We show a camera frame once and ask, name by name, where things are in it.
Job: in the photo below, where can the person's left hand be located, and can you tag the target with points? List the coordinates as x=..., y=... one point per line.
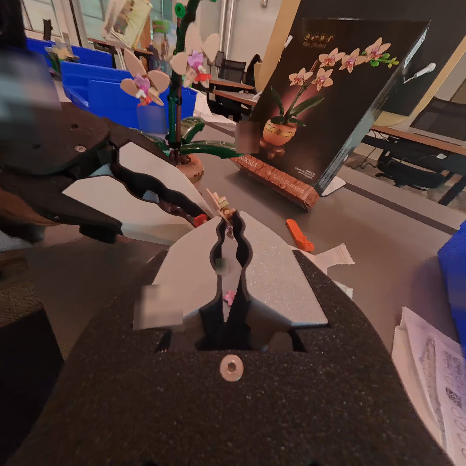
x=22, y=209

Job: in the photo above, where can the wooden-top desk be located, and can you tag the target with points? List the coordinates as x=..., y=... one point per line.
x=233, y=85
x=236, y=97
x=418, y=136

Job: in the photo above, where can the grey desk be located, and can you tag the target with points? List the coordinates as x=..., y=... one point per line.
x=382, y=255

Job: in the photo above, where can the brick orchid model in pot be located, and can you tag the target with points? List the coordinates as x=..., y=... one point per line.
x=174, y=109

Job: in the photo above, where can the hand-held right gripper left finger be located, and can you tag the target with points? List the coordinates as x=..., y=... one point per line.
x=189, y=262

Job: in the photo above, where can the printed white paper sheet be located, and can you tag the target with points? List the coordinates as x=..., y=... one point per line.
x=429, y=364

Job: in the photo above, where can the black mesh office chair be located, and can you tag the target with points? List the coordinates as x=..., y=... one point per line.
x=233, y=69

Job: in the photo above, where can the white paper bag black dash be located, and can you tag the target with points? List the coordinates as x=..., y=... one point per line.
x=333, y=256

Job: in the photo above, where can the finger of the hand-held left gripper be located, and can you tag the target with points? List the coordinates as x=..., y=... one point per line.
x=109, y=204
x=160, y=167

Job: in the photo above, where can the black orchid set box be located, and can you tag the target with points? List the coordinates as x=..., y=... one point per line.
x=327, y=120

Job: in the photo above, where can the red brick piece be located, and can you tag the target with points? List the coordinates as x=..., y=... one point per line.
x=201, y=220

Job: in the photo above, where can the orange brick separator tool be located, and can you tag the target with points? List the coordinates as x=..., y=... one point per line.
x=298, y=235

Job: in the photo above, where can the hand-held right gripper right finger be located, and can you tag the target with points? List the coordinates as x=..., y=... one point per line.
x=276, y=284

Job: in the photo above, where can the pale printed box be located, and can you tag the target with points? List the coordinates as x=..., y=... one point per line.
x=127, y=22

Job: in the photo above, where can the pink brick piece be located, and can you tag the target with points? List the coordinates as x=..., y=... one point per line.
x=229, y=297

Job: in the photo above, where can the white crumpled paper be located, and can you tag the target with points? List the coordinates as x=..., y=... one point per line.
x=207, y=109

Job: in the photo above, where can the white stand base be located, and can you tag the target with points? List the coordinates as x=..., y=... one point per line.
x=333, y=187

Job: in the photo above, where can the blue plastic bin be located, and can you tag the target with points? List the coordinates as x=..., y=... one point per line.
x=109, y=94
x=455, y=276
x=91, y=56

